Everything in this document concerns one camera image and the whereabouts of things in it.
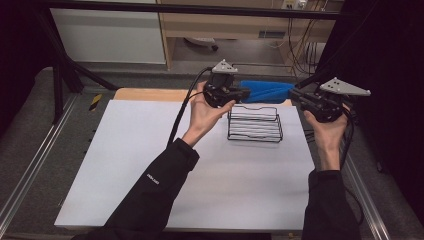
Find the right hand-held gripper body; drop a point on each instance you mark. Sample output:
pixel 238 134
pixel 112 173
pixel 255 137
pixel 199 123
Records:
pixel 321 106

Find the person's left hand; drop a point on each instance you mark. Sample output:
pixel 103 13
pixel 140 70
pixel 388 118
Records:
pixel 203 118

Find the person's right hand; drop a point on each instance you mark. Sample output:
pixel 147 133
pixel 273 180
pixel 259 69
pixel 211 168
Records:
pixel 328 133

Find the blue towel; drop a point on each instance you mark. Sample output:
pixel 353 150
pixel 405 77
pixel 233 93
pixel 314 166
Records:
pixel 266 91

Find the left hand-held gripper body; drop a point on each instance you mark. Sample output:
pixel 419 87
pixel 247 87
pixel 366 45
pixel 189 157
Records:
pixel 218 91

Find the chair base with caster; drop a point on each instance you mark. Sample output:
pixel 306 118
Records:
pixel 201 41

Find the black metal crossbar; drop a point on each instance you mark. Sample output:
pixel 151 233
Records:
pixel 200 10

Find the aluminium rail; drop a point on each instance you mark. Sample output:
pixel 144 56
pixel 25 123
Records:
pixel 366 203
pixel 35 160

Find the black curtain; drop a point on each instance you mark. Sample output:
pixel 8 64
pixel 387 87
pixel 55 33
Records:
pixel 16 50
pixel 393 66

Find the light wooden desk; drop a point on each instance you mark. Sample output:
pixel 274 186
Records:
pixel 233 28

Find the white cabinet panel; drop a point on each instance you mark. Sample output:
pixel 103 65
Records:
pixel 110 36

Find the white table mat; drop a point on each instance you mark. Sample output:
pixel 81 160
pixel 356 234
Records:
pixel 133 150

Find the white power strip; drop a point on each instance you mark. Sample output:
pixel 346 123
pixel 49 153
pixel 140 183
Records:
pixel 293 4

